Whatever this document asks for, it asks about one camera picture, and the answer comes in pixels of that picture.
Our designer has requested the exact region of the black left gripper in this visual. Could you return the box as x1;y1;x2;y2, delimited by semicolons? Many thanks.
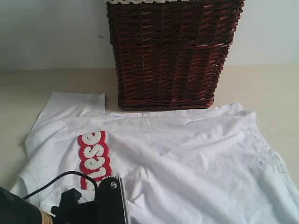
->
51;188;98;224

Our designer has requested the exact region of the white t-shirt with red print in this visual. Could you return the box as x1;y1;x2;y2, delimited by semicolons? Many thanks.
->
11;92;299;224

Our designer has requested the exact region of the dark brown wicker basket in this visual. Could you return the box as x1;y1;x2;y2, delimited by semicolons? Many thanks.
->
106;0;244;111

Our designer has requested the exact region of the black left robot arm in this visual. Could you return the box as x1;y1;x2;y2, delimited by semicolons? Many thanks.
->
0;188;99;224

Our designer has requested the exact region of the black cable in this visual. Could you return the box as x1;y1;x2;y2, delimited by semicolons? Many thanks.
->
23;170;99;200

